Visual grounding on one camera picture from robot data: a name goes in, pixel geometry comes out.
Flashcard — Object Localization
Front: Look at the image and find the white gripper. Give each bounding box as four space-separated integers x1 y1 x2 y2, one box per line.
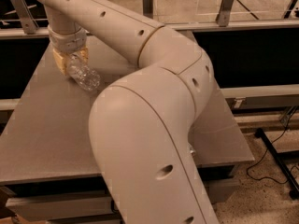
48 26 89 76

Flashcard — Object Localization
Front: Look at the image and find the clear plastic water bottle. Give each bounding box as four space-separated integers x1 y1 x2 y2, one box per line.
66 54 101 91

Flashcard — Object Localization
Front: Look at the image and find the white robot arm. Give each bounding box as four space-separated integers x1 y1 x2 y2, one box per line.
37 0 219 224

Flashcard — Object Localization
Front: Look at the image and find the black office chair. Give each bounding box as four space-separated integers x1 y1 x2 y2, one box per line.
0 0 49 29

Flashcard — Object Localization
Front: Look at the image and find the blue silver drink can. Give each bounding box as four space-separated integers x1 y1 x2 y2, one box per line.
188 144 196 157

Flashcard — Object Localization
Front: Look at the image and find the grey cabinet drawer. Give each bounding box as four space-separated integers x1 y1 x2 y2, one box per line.
5 177 240 221

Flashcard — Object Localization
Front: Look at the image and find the black stand leg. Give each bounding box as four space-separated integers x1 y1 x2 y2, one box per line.
255 128 299 200

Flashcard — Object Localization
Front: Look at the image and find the left metal rail bracket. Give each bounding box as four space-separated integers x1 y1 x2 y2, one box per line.
10 0 38 35

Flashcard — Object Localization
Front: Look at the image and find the metal rail bracket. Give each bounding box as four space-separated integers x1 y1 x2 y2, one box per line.
10 0 38 35
216 0 234 27
142 0 153 19

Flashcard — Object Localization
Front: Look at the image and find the middle metal rail bracket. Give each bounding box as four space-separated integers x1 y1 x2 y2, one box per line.
142 0 153 19

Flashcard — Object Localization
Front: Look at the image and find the right metal rail bracket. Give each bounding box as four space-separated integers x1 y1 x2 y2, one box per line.
216 0 234 27

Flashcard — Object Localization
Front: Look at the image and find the horizontal metal rail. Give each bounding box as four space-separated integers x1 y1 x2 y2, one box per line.
0 19 299 40

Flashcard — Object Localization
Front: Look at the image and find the black floor cable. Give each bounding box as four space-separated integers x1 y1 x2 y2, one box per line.
246 105 299 185

